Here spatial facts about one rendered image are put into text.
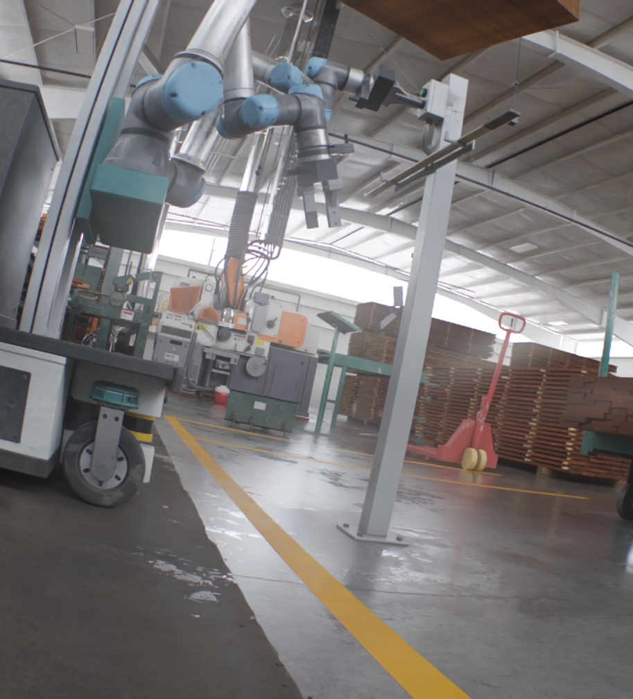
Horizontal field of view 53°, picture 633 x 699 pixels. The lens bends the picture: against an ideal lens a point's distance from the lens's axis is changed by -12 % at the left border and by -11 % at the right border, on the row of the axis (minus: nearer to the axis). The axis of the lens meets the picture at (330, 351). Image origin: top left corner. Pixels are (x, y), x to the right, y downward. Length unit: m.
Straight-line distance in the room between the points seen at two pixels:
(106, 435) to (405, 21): 0.95
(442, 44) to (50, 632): 0.95
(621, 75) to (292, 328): 7.63
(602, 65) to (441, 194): 11.14
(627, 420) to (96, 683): 2.60
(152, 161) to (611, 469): 6.07
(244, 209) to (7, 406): 9.72
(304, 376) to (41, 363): 9.41
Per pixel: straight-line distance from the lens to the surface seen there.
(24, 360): 1.34
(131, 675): 0.71
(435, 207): 1.86
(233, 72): 1.60
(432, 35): 1.04
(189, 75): 1.34
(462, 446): 5.66
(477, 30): 1.01
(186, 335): 9.98
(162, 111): 1.37
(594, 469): 6.72
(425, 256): 1.82
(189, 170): 2.03
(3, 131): 1.51
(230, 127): 1.58
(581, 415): 3.22
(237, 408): 5.16
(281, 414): 5.23
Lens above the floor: 0.32
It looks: 4 degrees up
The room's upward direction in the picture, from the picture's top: 11 degrees clockwise
